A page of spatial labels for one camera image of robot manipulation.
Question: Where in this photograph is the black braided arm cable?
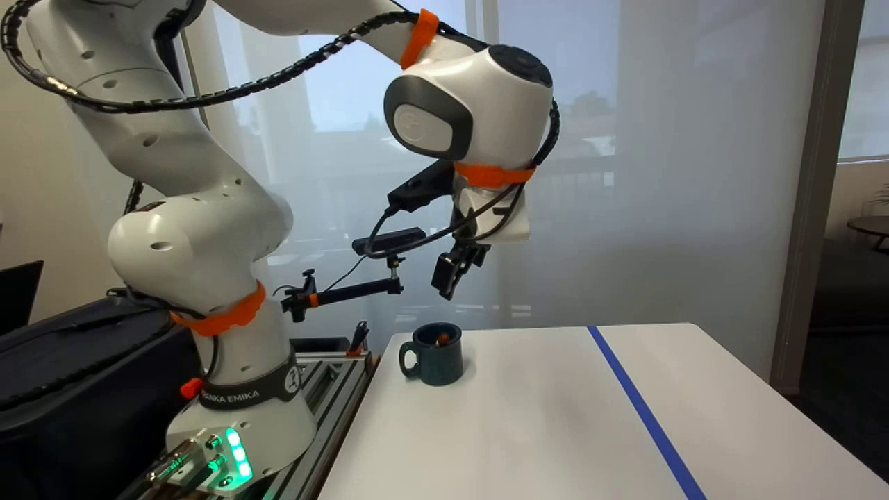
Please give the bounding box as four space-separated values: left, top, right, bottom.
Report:
0 0 563 175

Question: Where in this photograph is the black stereo bar camera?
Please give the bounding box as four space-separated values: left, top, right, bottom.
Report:
349 225 430 257

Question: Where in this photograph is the brown window frame post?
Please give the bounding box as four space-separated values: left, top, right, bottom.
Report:
768 0 868 399

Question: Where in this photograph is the black red mount clamp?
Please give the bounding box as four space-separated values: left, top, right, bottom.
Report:
342 317 375 362

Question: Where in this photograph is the long blue tape strip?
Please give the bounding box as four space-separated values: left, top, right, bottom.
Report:
584 321 710 500

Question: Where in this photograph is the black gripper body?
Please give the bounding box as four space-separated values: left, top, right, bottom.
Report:
450 237 493 273

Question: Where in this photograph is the orange strap on forearm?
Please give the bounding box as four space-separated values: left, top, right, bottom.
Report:
398 5 443 73

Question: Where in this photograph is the black soft equipment case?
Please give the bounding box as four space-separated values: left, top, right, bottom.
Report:
0 296 206 500

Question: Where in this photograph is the aluminium profile base frame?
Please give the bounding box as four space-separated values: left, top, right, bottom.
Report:
118 337 384 500

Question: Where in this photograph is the dark flat screen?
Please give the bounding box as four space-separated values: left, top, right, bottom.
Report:
0 257 46 339

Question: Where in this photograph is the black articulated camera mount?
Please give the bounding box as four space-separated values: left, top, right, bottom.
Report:
278 250 411 325

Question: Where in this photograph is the dark teal mug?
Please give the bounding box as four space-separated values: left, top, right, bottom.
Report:
398 320 467 389

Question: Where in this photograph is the green lit base block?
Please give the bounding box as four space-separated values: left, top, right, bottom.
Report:
142 421 257 493

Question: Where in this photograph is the small red knob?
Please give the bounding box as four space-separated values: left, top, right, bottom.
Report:
178 373 207 402

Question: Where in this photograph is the round dark side table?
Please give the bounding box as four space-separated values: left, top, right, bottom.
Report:
843 214 889 255

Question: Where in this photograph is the orange strap on arm shoulder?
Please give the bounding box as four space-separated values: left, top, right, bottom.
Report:
166 280 268 339

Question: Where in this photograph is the orange strap on wrist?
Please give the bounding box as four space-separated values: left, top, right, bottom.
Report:
450 159 539 195

